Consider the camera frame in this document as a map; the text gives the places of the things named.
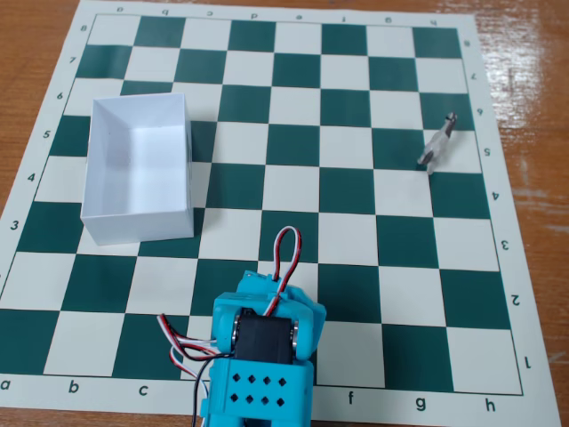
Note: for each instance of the white open cardboard box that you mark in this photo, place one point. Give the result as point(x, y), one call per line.
point(133, 178)

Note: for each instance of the green and white chessboard mat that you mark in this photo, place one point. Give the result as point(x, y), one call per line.
point(347, 231)

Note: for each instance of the turquoise gripper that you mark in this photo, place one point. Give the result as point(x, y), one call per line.
point(257, 281)

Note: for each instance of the white and grey toy horse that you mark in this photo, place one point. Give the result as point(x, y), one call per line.
point(438, 144)

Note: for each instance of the turquoise robot arm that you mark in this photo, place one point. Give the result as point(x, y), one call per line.
point(260, 387)

